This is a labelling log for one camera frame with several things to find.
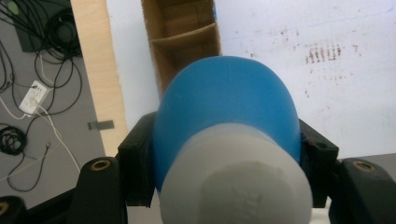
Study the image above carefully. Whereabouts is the white power strip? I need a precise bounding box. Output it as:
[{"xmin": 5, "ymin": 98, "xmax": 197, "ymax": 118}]
[{"xmin": 18, "ymin": 79, "xmax": 52, "ymax": 116}]

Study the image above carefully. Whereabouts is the blue dish soap bottle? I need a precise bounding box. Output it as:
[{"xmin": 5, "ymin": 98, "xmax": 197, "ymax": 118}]
[{"xmin": 151, "ymin": 55, "xmax": 314, "ymax": 224}]

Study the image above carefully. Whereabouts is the blue cardboard box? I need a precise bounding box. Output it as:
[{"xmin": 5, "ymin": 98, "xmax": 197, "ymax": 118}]
[{"xmin": 141, "ymin": 0, "xmax": 222, "ymax": 98}]

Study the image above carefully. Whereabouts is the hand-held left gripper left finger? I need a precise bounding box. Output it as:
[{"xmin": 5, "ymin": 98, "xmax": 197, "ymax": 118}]
[{"xmin": 117, "ymin": 111, "xmax": 161, "ymax": 208}]

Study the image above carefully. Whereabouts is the black flat floor panel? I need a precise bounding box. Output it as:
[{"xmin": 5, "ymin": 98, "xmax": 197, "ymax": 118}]
[{"xmin": 12, "ymin": 0, "xmax": 82, "ymax": 60}]

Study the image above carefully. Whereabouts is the coiled black cable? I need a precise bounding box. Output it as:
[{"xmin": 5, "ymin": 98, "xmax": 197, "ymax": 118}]
[{"xmin": 0, "ymin": 123, "xmax": 28, "ymax": 157}]

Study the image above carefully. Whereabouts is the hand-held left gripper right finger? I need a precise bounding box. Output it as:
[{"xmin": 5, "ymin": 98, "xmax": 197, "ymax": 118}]
[{"xmin": 297, "ymin": 119, "xmax": 340, "ymax": 209}]

